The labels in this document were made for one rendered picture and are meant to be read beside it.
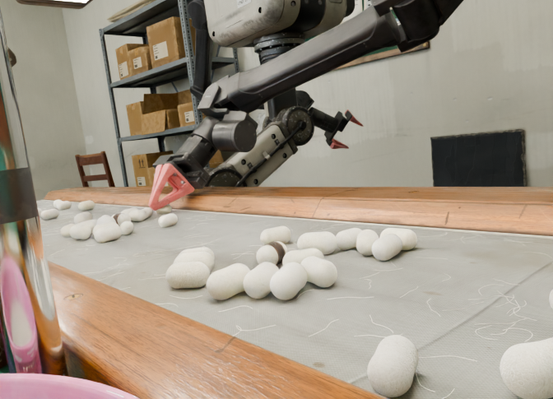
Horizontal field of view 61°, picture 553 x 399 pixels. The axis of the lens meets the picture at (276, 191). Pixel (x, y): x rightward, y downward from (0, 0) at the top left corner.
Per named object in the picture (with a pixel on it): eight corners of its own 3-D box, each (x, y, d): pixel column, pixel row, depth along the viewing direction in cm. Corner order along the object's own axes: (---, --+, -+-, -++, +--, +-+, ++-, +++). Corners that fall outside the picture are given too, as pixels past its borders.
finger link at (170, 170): (143, 195, 77) (177, 155, 81) (125, 195, 82) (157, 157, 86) (171, 221, 80) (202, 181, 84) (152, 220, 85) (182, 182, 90)
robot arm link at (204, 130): (217, 134, 93) (202, 113, 90) (241, 134, 89) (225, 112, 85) (197, 159, 90) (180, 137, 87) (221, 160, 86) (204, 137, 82)
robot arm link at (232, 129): (236, 109, 95) (208, 84, 89) (278, 107, 88) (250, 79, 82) (214, 160, 92) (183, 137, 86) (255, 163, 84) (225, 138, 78)
